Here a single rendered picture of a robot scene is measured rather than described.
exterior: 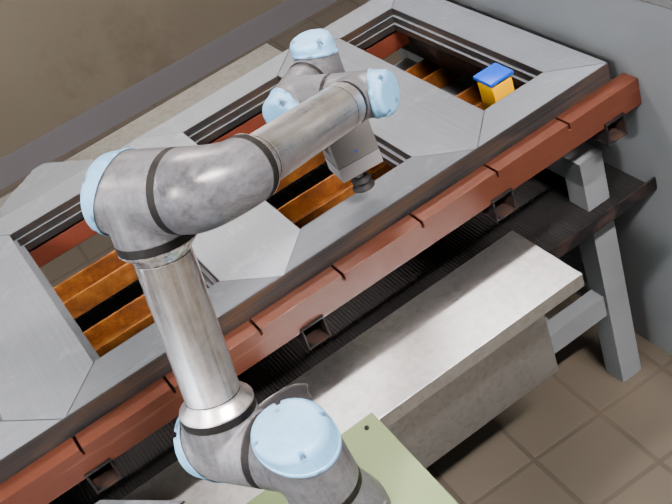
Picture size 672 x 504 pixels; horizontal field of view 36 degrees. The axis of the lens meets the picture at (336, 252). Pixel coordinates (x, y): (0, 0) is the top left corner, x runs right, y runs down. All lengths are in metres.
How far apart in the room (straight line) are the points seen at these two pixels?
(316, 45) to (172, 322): 0.54
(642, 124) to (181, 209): 1.17
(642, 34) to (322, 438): 1.03
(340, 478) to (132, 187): 0.51
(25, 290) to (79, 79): 2.39
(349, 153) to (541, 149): 0.40
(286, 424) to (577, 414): 1.24
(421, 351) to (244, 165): 0.67
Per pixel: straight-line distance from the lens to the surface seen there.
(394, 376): 1.84
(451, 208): 1.93
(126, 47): 4.47
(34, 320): 2.06
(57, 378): 1.89
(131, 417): 1.80
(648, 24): 2.04
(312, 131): 1.45
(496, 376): 2.17
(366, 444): 1.72
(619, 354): 2.58
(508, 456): 2.55
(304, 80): 1.67
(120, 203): 1.37
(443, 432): 2.16
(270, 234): 1.95
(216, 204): 1.31
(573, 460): 2.51
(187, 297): 1.44
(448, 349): 1.85
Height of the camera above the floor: 1.97
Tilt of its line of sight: 37 degrees down
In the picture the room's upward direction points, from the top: 22 degrees counter-clockwise
